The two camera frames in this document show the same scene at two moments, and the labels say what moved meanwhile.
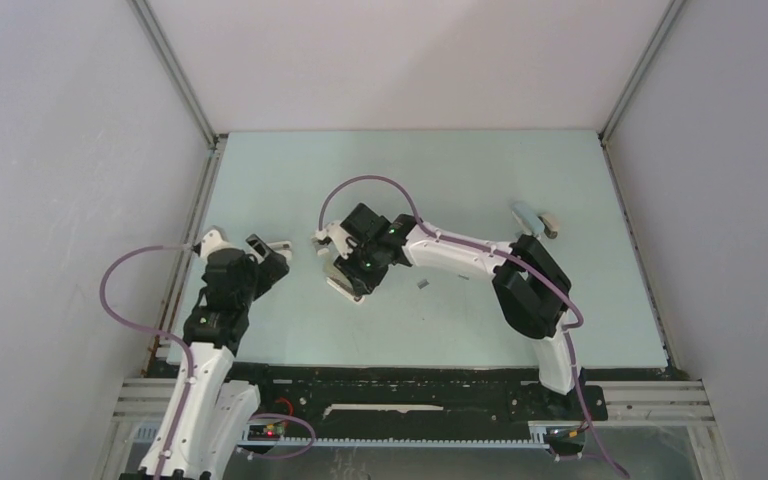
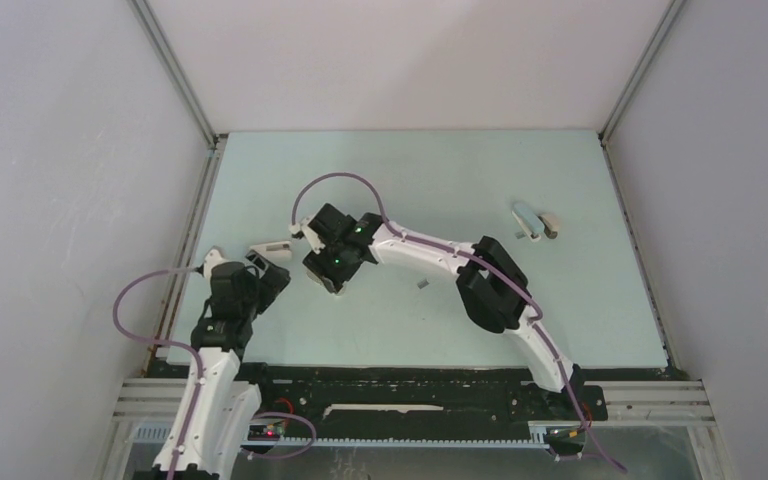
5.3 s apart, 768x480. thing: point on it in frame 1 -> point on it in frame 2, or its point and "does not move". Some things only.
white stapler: x=282 y=247 does not move
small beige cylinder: x=551 y=226 does not move
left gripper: x=270 y=270 -> x=271 y=282
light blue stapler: x=529 y=222 does not move
